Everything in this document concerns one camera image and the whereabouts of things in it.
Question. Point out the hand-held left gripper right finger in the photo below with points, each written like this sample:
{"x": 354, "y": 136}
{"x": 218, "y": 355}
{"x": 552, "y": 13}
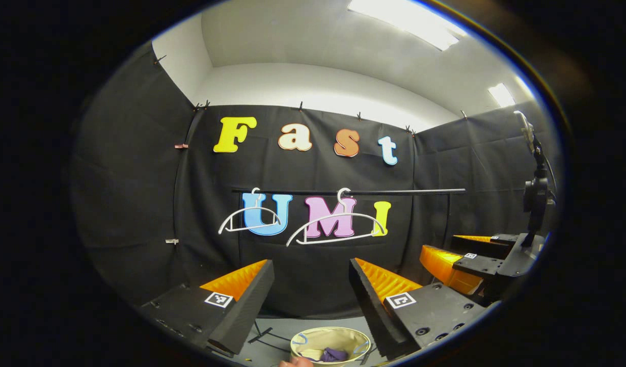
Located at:
{"x": 374, "y": 311}

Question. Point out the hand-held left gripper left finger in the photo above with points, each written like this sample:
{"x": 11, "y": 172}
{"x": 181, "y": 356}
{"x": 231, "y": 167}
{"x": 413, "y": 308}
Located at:
{"x": 251, "y": 306}

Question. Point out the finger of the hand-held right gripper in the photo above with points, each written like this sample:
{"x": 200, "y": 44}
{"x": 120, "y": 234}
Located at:
{"x": 481, "y": 265}
{"x": 486, "y": 245}

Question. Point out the cream laundry hamper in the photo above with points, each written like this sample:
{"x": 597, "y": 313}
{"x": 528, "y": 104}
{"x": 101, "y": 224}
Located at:
{"x": 338, "y": 336}

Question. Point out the purple knit garment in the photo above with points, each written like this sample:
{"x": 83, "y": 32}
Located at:
{"x": 333, "y": 354}

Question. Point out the white plastic hanger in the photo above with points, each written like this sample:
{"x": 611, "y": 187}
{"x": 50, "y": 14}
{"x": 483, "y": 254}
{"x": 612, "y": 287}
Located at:
{"x": 344, "y": 206}
{"x": 256, "y": 201}

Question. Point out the small ceiling light panel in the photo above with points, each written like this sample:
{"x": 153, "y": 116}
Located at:
{"x": 501, "y": 95}

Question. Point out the black backdrop cloth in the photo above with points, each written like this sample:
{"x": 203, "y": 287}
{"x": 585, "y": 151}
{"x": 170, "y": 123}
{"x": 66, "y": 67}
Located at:
{"x": 139, "y": 204}

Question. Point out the large ceiling light panel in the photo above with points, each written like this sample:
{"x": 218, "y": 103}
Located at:
{"x": 404, "y": 23}

